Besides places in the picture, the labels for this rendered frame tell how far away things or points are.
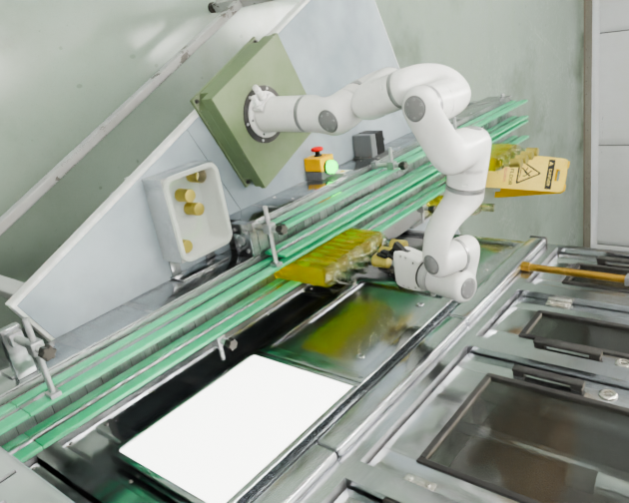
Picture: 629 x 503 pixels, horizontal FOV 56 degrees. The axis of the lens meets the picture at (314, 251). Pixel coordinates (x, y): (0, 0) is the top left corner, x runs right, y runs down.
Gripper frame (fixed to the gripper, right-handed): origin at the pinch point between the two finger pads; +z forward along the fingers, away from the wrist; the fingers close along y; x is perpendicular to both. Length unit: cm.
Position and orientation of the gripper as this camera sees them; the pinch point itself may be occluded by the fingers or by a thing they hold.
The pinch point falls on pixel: (385, 260)
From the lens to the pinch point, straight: 159.2
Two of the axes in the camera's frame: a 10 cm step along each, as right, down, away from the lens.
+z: -5.7, -2.1, 8.0
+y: -1.5, -9.2, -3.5
